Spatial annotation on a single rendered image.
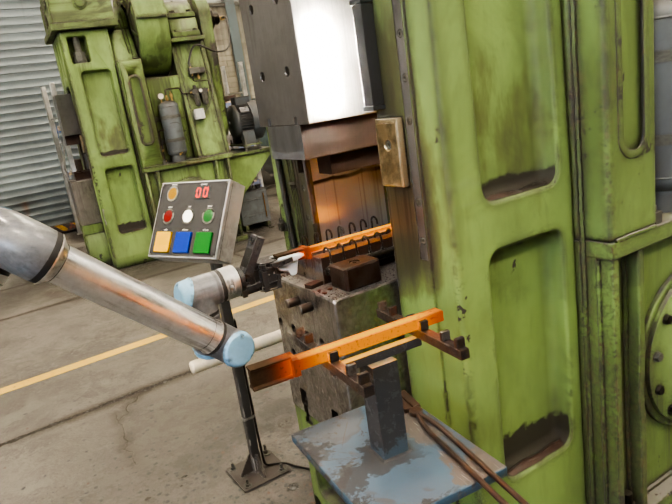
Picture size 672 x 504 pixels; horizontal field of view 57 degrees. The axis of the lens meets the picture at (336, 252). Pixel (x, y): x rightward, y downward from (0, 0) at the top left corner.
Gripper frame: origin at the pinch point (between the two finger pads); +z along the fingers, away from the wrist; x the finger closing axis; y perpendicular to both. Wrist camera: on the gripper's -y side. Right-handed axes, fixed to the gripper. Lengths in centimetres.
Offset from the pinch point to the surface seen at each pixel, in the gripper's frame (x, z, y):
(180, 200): -61, -12, -14
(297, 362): 57, -33, 4
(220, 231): -38.9, -7.5, -3.7
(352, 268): 19.6, 5.4, 3.1
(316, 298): 12.6, -3.3, 10.4
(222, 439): -93, -9, 100
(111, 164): -477, 55, -2
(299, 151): 5.0, 3.7, -28.7
